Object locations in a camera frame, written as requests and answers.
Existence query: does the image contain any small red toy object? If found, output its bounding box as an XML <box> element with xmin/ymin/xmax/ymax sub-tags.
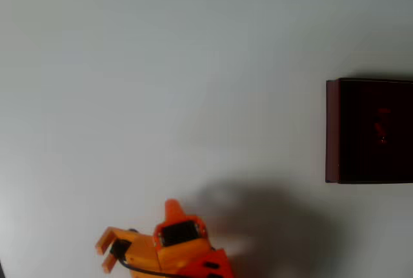
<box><xmin>371</xmin><ymin>106</ymin><xmax>394</xmax><ymax>146</ymax></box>

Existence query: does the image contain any dark brown open box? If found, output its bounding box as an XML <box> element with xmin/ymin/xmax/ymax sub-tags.
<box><xmin>325</xmin><ymin>77</ymin><xmax>413</xmax><ymax>184</ymax></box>

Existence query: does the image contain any black servo cable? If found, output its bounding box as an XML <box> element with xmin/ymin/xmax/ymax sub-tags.
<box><xmin>109</xmin><ymin>239</ymin><xmax>185</xmax><ymax>277</ymax></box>

